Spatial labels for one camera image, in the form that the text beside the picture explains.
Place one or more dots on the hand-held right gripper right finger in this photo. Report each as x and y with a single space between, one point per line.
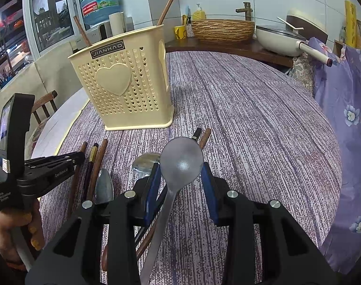
210 193

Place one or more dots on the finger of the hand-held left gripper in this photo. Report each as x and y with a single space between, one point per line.
56 163

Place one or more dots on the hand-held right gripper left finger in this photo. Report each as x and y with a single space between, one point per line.
152 196

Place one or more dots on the shiny metal spoon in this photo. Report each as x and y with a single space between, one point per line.
143 163

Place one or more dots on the dark chopstick with gold band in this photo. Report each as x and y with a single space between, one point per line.
90 169

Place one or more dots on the grey matte spoon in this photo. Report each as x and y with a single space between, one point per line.
180 163

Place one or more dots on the small pointed metal spoon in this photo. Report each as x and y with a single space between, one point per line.
104 187

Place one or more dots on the cream perforated utensil holder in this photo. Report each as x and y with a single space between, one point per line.
115 101

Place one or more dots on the person's left hand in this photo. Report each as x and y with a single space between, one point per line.
2 228

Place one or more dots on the round printed seat cushion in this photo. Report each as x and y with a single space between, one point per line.
38 132

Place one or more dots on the wooden chair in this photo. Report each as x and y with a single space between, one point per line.
45 102

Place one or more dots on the purple striped tablecloth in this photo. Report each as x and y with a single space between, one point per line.
242 109

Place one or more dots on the window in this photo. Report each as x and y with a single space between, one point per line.
50 14

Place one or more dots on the white water dispenser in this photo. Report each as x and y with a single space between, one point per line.
93 34

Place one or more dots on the paper towel roll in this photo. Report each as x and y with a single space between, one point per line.
116 23

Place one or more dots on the patterned cushion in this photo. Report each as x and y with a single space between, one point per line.
302 71

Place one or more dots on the woven basin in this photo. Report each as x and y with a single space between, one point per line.
222 31

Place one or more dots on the yellow mug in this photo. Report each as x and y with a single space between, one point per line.
180 32

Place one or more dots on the white pan with lid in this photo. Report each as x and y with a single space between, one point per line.
275 43

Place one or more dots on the blue water bottle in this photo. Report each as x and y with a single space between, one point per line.
99 0

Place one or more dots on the purple floral cloth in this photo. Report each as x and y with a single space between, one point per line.
346 95

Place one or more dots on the yellow soap dispenser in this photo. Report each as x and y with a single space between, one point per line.
199 13

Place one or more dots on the blue toothbrush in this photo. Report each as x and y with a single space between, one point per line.
187 13

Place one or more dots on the bronze faucet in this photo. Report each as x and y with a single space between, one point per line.
246 10

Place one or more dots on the white rice paddle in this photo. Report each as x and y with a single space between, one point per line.
290 23

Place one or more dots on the long brown wooden chopstick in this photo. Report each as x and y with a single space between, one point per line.
170 1

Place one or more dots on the yellow box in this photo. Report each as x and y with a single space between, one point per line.
350 23

